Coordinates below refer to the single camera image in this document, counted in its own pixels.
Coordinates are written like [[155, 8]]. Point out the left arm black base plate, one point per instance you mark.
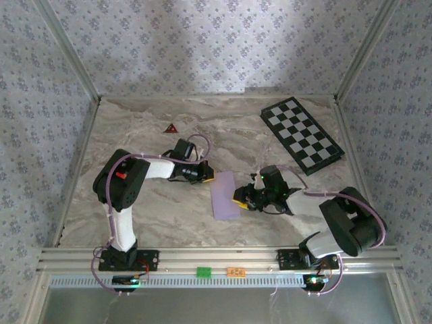
[[152, 260]]

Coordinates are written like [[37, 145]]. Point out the aluminium frame post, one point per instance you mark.
[[368, 50], [69, 50]]

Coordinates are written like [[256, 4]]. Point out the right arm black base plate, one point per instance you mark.
[[287, 260]]

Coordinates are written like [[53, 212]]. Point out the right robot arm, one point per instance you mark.
[[351, 222]]

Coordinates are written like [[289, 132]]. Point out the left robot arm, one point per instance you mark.
[[123, 229]]

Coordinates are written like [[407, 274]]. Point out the black white chessboard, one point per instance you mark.
[[297, 125]]

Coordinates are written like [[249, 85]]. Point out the orange tag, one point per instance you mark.
[[236, 272]]

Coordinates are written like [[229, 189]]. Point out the purple paper sheet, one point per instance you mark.
[[222, 199]]

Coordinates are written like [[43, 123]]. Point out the aluminium frame leg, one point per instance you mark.
[[37, 300], [400, 300]]

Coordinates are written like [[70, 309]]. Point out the green tag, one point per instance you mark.
[[204, 272]]

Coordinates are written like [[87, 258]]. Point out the red block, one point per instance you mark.
[[120, 175]]

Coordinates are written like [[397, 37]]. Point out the aluminium mounting rail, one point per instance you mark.
[[219, 258]]

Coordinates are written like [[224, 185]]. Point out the aluminium table edge rail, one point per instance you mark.
[[347, 135], [82, 152], [202, 96]]

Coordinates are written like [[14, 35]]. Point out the red triangle piece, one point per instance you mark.
[[171, 129]]

